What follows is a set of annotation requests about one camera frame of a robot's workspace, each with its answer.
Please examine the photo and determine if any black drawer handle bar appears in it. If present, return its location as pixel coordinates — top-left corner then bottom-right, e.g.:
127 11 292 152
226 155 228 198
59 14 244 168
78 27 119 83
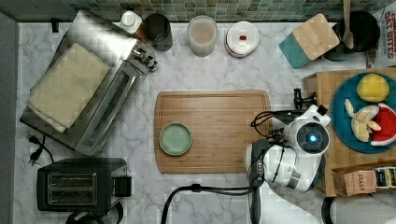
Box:
293 88 317 109

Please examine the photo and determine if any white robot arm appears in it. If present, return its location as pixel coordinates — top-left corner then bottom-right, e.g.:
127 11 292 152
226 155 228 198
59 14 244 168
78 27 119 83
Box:
245 105 331 224

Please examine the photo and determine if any wooden drawer box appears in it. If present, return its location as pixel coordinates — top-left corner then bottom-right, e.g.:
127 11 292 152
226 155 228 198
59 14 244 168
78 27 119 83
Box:
304 67 395 197

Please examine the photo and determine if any bamboo cutting board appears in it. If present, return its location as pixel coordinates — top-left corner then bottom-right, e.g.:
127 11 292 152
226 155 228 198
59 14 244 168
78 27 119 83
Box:
154 90 272 174

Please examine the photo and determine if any green ceramic bowl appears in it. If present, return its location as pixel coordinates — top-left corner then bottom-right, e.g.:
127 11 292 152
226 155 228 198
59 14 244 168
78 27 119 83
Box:
159 122 192 156

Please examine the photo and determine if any clear cereal jar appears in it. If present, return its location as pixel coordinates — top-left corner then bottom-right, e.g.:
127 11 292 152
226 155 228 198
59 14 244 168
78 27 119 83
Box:
187 15 218 57

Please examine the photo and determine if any silver toaster oven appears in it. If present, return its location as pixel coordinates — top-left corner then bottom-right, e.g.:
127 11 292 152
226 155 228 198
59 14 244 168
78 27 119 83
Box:
21 10 157 156

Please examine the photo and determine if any pink canister white lid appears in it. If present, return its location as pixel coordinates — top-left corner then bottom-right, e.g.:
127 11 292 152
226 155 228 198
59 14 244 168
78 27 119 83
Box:
225 21 260 58

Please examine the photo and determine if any dark glass jar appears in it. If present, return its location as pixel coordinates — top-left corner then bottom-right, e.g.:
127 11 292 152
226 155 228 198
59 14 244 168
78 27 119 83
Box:
143 13 173 51

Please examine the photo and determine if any white-capped bottle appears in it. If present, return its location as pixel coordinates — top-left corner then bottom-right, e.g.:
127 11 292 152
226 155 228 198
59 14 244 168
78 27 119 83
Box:
120 10 142 34

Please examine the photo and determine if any black kettle with lid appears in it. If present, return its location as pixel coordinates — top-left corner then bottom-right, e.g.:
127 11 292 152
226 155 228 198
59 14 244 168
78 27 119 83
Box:
65 202 124 224

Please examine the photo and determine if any teal canister wooden lid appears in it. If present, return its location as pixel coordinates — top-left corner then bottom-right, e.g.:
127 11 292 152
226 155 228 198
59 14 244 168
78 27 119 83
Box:
279 13 340 69

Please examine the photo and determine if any folded beige towel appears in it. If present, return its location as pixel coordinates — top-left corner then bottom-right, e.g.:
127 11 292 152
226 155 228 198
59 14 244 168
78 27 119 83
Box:
28 43 110 133

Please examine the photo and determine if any teal plate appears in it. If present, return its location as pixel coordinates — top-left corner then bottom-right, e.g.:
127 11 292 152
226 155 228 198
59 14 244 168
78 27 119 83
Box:
331 72 395 154

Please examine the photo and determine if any black two-slot toaster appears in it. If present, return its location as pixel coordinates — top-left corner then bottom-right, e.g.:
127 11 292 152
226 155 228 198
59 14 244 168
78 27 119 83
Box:
36 158 132 212

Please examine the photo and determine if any plush banana toy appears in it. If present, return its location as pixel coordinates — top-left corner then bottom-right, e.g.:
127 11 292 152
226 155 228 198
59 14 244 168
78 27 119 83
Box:
345 99 381 143

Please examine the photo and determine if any black paper towel holder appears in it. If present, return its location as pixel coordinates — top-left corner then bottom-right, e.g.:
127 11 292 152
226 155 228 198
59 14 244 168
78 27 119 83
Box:
321 197 334 224

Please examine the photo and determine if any wooden spoon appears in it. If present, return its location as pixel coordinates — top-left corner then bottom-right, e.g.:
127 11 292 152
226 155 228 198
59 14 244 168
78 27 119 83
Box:
342 0 354 49

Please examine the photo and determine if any tea bag box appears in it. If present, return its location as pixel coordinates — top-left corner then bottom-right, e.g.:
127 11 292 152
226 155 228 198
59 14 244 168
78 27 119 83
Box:
332 160 395 197

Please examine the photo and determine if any yellow lemon toy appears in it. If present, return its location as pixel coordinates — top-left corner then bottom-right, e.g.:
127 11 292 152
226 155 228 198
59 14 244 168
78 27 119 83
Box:
357 73 390 103

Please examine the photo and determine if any black utensil holder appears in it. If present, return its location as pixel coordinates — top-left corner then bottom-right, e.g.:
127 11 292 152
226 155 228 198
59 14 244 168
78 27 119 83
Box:
324 10 380 62

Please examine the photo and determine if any plush watermelon slice toy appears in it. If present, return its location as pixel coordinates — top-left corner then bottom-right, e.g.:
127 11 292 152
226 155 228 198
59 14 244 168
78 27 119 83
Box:
371 104 396 147

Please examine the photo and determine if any paper towel roll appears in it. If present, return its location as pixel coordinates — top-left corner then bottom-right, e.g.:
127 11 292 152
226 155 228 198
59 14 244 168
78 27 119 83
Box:
330 196 396 224

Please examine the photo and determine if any oat bites cereal box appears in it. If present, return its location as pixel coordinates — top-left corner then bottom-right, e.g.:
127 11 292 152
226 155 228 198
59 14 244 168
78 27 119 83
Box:
366 1 396 68

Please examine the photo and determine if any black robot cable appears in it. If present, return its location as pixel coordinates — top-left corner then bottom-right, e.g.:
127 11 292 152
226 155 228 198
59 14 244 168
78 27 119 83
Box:
160 183 255 224

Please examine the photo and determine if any black power plug cable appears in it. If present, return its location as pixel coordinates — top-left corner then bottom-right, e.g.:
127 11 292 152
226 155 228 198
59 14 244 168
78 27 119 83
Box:
27 134 55 166

